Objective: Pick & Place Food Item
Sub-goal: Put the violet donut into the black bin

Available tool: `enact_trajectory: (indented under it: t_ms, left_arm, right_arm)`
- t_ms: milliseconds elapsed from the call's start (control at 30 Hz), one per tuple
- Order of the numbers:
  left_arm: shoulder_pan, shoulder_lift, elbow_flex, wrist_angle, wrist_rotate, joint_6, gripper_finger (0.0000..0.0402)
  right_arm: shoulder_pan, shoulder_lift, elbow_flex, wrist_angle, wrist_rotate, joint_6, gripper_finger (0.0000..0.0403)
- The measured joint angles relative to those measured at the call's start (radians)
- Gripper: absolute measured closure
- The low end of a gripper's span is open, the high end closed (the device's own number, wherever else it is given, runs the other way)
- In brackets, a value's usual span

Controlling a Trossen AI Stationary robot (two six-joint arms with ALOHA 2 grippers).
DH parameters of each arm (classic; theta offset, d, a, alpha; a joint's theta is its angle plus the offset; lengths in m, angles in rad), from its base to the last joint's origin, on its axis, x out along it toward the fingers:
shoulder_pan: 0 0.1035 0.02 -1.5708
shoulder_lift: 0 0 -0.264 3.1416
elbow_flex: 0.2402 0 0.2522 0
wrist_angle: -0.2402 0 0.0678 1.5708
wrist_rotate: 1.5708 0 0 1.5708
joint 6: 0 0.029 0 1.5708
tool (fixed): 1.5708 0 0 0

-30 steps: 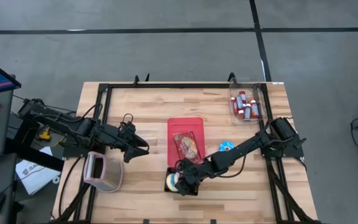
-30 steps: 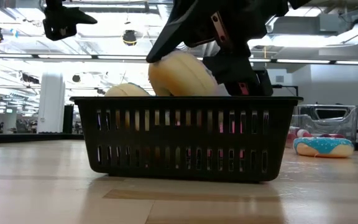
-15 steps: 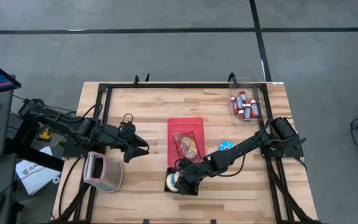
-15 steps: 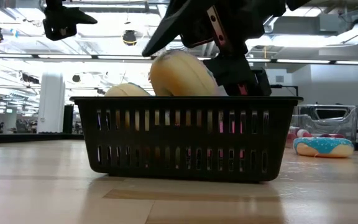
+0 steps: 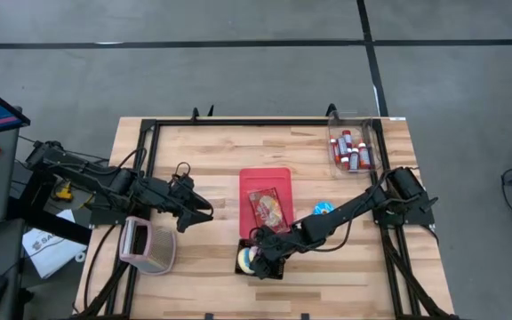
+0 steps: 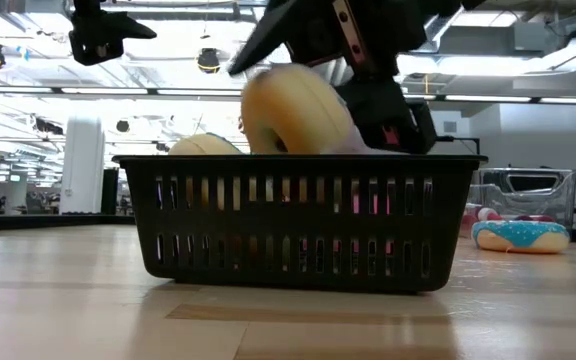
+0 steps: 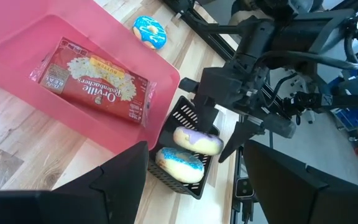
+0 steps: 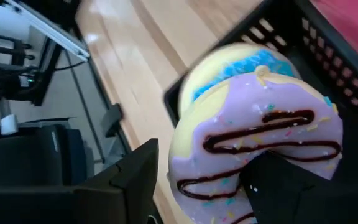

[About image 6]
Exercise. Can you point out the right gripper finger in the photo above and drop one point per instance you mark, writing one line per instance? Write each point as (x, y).
(268, 35)
(383, 115)

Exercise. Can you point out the pink iced toy donut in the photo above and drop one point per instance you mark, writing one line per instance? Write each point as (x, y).
(293, 110)

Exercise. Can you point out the clear plastic container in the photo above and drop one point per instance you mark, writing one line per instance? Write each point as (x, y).
(563, 200)

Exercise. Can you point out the white round column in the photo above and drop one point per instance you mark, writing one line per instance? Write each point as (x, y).
(83, 165)

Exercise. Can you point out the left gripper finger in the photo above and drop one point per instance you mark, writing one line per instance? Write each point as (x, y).
(135, 30)

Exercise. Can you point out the silver ventilation duct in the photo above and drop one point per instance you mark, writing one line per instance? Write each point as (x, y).
(443, 30)

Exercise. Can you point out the black hanging ceiling camera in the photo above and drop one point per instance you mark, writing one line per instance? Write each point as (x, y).
(209, 60)

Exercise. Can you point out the black slotted plastic basket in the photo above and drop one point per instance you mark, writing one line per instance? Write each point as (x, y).
(293, 225)

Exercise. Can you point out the dark tall cabinet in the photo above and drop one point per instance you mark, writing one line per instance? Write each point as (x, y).
(109, 192)

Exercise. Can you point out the blue iced toy donut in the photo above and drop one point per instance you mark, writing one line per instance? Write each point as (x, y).
(518, 235)
(203, 145)

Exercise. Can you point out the black round speaker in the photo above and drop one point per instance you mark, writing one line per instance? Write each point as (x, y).
(123, 126)

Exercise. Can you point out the red candy colour bottle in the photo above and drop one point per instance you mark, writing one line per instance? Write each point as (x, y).
(485, 214)

